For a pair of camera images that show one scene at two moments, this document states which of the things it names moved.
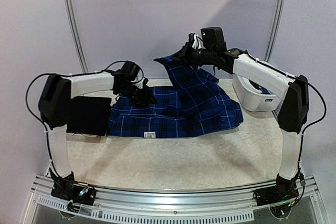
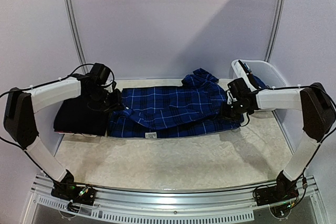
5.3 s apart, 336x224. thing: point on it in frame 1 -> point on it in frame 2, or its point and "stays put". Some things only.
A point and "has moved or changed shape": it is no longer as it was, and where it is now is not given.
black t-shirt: [88, 115] stays put
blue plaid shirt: [193, 104] has moved or changed shape
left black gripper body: [136, 96] -> [107, 102]
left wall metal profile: [79, 41] stays put
